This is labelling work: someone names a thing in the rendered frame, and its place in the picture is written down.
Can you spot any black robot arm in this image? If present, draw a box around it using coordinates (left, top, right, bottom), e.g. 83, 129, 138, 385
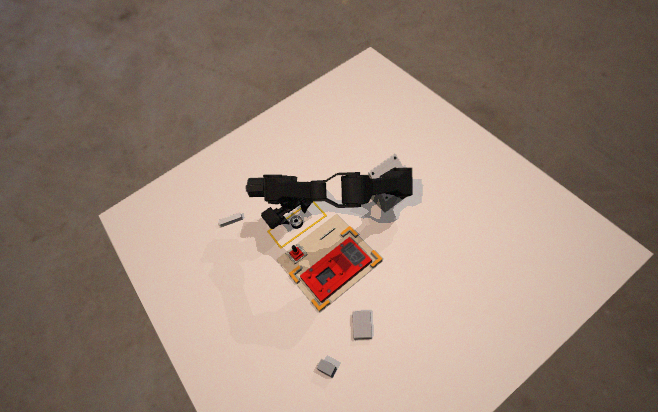
245, 167, 413, 208

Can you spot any black tyre with grey rim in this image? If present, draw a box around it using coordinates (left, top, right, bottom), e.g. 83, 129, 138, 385
290, 216, 303, 229

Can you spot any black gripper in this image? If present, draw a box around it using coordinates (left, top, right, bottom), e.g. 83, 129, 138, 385
261, 197, 313, 229

